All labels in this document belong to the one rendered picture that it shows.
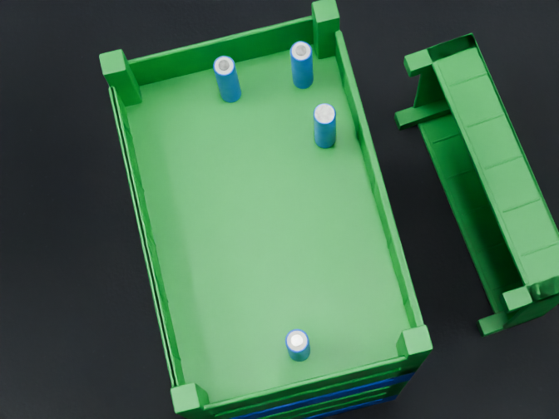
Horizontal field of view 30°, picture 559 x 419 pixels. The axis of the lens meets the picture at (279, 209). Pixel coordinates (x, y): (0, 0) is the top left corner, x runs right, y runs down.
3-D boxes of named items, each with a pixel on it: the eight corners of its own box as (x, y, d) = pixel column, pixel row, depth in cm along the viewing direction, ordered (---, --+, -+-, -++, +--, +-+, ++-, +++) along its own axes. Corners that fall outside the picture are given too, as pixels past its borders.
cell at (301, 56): (290, 72, 93) (287, 42, 86) (310, 67, 93) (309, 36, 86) (295, 91, 92) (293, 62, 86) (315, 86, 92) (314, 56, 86)
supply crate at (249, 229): (116, 89, 93) (96, 53, 86) (334, 36, 94) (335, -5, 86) (187, 421, 86) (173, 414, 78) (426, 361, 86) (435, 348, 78)
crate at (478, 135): (452, 97, 134) (393, 117, 134) (472, 32, 115) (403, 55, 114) (543, 316, 126) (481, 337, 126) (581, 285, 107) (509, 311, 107)
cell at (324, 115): (333, 101, 85) (332, 126, 91) (310, 105, 85) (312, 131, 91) (338, 120, 84) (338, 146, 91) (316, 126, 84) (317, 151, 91)
